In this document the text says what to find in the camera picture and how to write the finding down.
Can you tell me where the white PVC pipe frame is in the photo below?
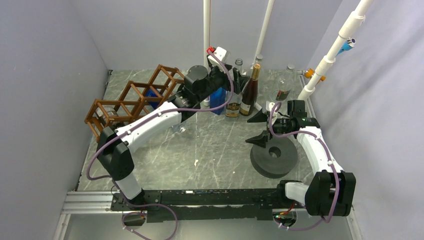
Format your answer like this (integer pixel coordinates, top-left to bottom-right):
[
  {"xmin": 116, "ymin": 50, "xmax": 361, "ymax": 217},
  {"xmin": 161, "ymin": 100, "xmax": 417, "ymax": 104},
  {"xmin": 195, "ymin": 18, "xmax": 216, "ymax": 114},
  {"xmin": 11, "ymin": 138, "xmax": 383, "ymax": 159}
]
[{"xmin": 202, "ymin": 0, "xmax": 375, "ymax": 114}]

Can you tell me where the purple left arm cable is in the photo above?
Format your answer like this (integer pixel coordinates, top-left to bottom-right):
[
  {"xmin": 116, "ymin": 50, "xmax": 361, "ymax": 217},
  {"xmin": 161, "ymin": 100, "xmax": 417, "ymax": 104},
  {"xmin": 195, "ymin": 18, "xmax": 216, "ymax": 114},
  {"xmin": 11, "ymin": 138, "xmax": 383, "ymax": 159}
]
[{"xmin": 86, "ymin": 49, "xmax": 235, "ymax": 181}]

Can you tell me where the clear bottle by right wall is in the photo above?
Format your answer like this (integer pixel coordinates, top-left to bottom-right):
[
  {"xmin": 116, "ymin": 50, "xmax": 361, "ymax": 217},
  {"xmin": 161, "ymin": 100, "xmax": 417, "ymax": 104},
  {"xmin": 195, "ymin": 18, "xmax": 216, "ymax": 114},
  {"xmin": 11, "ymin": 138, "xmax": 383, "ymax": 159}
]
[{"xmin": 269, "ymin": 64, "xmax": 297, "ymax": 102}]

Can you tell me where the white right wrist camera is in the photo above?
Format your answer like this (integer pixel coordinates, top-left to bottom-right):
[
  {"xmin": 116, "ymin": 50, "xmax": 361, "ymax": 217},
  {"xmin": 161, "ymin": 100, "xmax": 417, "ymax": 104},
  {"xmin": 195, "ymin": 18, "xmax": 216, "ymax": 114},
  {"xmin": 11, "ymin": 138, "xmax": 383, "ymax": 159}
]
[{"xmin": 264, "ymin": 101, "xmax": 280, "ymax": 115}]

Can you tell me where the blue clip on pipe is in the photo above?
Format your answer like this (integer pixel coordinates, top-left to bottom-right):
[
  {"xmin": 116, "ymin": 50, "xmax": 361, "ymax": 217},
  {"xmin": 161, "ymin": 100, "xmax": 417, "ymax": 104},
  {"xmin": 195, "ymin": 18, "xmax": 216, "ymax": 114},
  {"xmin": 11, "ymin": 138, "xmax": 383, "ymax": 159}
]
[{"xmin": 336, "ymin": 38, "xmax": 356, "ymax": 56}]

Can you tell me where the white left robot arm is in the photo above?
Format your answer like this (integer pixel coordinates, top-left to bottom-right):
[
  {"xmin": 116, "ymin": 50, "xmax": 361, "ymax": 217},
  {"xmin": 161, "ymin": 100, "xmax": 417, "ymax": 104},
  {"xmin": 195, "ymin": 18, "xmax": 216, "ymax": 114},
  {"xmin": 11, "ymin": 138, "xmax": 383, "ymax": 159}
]
[{"xmin": 94, "ymin": 64, "xmax": 248, "ymax": 210}]

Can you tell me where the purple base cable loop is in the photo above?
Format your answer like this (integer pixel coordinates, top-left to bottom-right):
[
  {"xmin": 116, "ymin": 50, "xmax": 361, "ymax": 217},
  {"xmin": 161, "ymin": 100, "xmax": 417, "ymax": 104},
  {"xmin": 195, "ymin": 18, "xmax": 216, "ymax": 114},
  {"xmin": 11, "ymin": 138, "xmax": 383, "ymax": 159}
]
[{"xmin": 121, "ymin": 202, "xmax": 179, "ymax": 240}]

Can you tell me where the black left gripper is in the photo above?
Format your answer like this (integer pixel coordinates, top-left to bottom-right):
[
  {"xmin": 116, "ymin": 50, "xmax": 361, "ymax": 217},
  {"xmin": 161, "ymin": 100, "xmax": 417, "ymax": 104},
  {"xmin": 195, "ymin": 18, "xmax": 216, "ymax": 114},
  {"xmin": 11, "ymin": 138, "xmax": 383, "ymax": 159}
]
[{"xmin": 197, "ymin": 63, "xmax": 250, "ymax": 103}]

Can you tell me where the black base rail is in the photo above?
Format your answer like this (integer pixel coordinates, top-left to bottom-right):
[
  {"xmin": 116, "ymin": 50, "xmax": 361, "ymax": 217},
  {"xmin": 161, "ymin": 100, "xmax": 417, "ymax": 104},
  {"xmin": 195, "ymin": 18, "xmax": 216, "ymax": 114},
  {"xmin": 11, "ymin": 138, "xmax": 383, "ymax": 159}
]
[{"xmin": 110, "ymin": 188, "xmax": 302, "ymax": 223}]

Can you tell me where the dark wine bottle gold cap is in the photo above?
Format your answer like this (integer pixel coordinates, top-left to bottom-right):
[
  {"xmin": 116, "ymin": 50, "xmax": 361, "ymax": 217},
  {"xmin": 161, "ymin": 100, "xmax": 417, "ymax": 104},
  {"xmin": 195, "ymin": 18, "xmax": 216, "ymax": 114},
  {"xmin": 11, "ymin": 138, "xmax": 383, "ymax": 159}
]
[{"xmin": 239, "ymin": 63, "xmax": 261, "ymax": 116}]

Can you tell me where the clear bottle red black label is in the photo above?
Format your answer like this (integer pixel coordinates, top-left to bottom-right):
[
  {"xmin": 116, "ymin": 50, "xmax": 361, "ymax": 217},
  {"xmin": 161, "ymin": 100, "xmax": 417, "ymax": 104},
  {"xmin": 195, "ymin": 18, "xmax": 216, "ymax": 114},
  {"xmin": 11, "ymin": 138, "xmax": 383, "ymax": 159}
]
[{"xmin": 250, "ymin": 53, "xmax": 264, "ymax": 72}]

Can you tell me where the tall clear bottle black label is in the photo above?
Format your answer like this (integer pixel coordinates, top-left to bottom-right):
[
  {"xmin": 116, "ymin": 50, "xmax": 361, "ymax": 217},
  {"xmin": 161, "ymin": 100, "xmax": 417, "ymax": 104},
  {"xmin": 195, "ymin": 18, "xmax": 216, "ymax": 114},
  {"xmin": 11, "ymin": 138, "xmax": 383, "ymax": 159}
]
[{"xmin": 234, "ymin": 58, "xmax": 244, "ymax": 75}]

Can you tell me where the brown wooden wine rack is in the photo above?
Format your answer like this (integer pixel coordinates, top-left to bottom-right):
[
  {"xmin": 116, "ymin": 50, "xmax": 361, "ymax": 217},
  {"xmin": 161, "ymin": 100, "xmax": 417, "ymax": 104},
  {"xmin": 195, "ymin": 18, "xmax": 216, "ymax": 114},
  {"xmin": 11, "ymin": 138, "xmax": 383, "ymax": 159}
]
[{"xmin": 84, "ymin": 64, "xmax": 184, "ymax": 141}]

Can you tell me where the black round perforated speaker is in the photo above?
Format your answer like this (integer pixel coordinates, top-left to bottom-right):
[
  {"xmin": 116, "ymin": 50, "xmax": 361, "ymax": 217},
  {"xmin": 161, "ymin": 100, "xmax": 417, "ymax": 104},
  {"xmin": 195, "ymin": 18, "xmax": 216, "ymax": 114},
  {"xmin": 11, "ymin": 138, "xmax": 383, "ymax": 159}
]
[{"xmin": 250, "ymin": 138, "xmax": 299, "ymax": 179}]

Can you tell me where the orange clip on pipe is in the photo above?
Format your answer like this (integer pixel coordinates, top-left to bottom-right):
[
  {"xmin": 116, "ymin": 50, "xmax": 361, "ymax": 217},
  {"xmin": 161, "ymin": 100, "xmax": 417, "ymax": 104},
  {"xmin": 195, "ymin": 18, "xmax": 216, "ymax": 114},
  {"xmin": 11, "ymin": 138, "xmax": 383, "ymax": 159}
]
[{"xmin": 303, "ymin": 68, "xmax": 326, "ymax": 82}]

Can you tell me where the blue label clear bottle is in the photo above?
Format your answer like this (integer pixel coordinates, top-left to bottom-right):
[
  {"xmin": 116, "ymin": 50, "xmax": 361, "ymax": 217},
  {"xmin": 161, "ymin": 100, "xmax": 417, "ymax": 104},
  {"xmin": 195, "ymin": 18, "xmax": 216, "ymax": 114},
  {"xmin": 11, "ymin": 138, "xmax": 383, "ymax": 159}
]
[{"xmin": 145, "ymin": 88, "xmax": 186, "ymax": 134}]

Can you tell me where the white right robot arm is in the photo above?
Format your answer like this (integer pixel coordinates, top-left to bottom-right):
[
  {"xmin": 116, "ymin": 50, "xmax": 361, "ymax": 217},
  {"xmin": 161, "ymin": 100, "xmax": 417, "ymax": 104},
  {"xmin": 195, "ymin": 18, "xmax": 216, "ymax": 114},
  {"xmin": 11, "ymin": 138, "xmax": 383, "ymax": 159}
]
[{"xmin": 246, "ymin": 100, "xmax": 356, "ymax": 218}]

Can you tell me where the clear bottle black cap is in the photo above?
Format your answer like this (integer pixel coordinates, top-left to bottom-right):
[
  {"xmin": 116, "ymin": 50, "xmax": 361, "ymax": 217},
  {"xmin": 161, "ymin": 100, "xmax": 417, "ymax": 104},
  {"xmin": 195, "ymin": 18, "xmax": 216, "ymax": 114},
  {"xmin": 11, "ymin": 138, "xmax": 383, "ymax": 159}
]
[{"xmin": 225, "ymin": 91, "xmax": 242, "ymax": 122}]

